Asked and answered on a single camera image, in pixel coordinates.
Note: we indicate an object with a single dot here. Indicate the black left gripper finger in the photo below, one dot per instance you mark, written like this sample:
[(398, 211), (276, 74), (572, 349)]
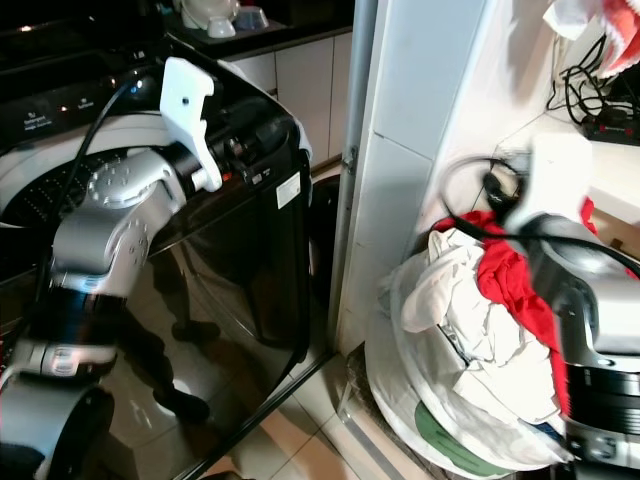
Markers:
[(277, 125), (273, 148)]

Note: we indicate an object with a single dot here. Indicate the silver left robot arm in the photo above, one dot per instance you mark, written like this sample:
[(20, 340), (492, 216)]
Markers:
[(110, 240)]

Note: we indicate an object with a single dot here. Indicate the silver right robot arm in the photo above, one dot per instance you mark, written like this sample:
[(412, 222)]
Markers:
[(592, 292)]

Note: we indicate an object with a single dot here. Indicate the black top-loading washing machine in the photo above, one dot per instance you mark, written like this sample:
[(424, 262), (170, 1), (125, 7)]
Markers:
[(245, 280)]

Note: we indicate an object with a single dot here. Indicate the white washer label sticker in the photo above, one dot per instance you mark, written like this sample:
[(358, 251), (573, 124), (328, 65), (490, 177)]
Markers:
[(288, 190)]

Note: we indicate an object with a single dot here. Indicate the white cabinet with black counter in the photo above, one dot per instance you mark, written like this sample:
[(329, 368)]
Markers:
[(310, 85)]

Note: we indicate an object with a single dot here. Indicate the red garment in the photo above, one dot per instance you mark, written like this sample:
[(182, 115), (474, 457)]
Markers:
[(510, 282)]

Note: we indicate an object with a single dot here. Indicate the white panel door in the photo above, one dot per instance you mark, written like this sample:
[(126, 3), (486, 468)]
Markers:
[(430, 110)]

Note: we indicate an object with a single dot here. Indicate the small glass bowl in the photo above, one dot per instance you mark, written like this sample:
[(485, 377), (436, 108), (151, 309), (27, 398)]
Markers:
[(250, 19)]

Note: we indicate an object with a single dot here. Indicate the white garment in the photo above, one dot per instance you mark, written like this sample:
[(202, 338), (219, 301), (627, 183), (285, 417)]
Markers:
[(450, 300)]

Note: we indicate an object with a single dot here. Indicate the white hanging cloth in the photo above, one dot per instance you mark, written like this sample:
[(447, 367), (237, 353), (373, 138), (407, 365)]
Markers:
[(572, 16)]

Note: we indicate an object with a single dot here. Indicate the red hanging cloth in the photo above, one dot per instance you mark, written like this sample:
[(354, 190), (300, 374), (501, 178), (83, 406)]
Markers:
[(622, 40)]

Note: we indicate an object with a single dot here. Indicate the green cloth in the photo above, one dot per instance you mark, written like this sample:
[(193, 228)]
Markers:
[(452, 446)]

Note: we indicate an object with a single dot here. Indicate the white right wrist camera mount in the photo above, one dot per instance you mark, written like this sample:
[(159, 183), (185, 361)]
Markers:
[(555, 180)]

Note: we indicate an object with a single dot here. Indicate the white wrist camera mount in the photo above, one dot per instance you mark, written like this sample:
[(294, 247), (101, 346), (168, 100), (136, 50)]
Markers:
[(555, 180), (186, 100)]

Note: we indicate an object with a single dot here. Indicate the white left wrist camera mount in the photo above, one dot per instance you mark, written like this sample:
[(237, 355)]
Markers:
[(186, 100)]

